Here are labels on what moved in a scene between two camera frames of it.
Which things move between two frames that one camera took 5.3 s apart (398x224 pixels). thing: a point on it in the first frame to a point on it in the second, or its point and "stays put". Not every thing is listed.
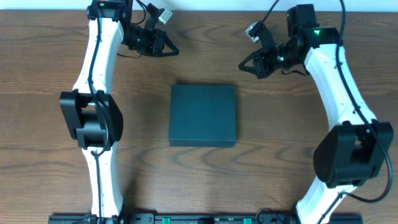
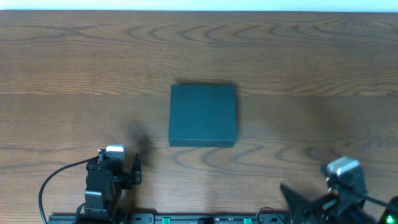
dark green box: (202, 116) stays put
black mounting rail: (207, 218) stays put
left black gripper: (155, 40) to (129, 177)
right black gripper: (265, 62) to (318, 205)
